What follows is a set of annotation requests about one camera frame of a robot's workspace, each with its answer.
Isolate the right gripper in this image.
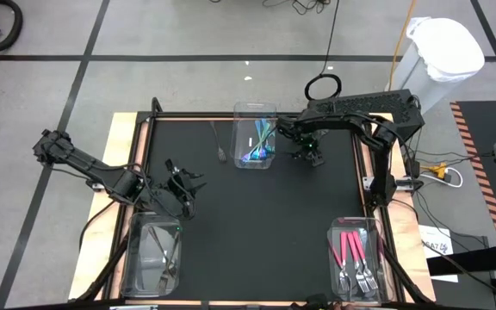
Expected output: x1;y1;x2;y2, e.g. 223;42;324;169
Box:
288;128;326;168

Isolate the yellow cable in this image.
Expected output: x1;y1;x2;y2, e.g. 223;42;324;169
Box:
387;0;418;92

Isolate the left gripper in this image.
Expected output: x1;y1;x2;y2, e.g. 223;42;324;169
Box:
161;158;208;214

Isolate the clear plastic bin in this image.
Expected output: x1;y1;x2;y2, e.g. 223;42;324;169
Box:
325;215;387;302
229;102;278;171
121;211;183;299

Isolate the white-bagged trash can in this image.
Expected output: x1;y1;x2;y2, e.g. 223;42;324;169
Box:
385;15;486;114

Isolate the dark silver fork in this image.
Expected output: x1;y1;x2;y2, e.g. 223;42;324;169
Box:
156;232;181;292
209;121;227;164
147;226;178;279

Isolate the yellow power plug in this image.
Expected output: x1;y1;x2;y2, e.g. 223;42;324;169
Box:
419;162;450;178

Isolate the hazard-striped black floor mat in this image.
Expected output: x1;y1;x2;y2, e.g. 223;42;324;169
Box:
449;99;496;245

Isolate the iridescent blue spoon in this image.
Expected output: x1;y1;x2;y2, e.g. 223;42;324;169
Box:
261;120;275;157

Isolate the black floor cable tangle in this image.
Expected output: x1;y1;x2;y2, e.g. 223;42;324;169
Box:
207;0;333;16

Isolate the white charger cable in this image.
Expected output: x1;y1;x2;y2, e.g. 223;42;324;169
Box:
419;165;464;189

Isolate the black coiled floor cable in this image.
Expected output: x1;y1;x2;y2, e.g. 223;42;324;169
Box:
303;0;344;102

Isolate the black computer case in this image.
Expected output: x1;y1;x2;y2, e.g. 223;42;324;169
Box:
306;88;426;146

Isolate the white paper sheet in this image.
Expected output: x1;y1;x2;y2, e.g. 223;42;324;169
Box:
418;223;460;284

